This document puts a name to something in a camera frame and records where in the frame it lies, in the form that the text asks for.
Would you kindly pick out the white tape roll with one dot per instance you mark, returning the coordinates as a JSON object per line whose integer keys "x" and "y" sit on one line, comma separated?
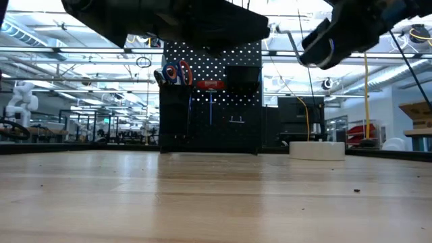
{"x": 317, "y": 150}

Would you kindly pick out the red utility knife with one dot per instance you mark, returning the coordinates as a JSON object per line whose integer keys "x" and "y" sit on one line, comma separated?
{"x": 211, "y": 85}

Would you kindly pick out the bent silver peg hook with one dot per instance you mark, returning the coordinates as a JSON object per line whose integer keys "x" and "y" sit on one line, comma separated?
{"x": 285, "y": 31}

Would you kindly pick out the blue and orange scissors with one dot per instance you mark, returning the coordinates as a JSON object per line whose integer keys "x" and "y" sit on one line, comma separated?
{"x": 173, "y": 72}

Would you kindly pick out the wooden workbench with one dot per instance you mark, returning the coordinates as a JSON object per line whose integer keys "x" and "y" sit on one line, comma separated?
{"x": 420, "y": 133}

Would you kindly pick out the tall black pegboard bin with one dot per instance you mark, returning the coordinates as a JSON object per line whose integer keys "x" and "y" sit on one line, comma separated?
{"x": 173, "y": 118}

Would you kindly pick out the black metal pegboard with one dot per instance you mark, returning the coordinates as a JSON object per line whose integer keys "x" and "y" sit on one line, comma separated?
{"x": 219, "y": 135}

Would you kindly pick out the white rounded object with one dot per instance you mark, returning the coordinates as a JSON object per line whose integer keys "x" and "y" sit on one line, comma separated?
{"x": 394, "y": 144}

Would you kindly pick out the dark framed workstation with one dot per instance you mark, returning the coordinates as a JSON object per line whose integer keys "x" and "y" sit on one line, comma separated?
{"x": 87, "y": 125}

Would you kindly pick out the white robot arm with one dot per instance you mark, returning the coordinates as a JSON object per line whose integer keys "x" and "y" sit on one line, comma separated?
{"x": 20, "y": 101}

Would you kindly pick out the black aluminium table frame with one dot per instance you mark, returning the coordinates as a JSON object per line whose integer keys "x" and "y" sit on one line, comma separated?
{"x": 67, "y": 148}

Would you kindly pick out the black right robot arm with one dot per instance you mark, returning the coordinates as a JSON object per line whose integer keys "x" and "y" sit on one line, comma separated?
{"x": 411, "y": 8}

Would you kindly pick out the shelf with red bins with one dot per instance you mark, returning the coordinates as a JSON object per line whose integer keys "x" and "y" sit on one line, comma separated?
{"x": 361, "y": 130}

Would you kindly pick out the short black pegboard bin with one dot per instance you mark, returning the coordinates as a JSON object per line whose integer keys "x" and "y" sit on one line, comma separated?
{"x": 243, "y": 79}

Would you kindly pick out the black cabinet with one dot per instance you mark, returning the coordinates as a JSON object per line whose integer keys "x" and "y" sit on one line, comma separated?
{"x": 300, "y": 114}

